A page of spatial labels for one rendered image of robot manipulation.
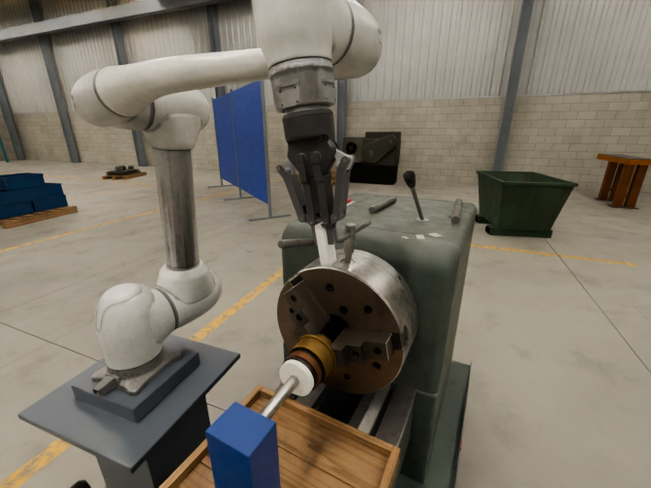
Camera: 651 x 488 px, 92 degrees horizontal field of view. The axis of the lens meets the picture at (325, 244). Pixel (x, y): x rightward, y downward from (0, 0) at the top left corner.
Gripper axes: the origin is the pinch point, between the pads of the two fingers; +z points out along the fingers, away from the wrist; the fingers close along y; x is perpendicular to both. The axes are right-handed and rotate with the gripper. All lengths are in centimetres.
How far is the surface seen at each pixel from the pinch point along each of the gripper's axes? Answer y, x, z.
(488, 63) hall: -10, 1029, -186
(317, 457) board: -6.2, -4.5, 43.8
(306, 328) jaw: -8.2, 1.9, 18.5
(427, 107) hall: -171, 1007, -100
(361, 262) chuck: -1.0, 16.0, 9.5
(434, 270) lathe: 12.3, 25.3, 14.3
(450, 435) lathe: 12, 44, 82
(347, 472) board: 0.2, -4.3, 44.7
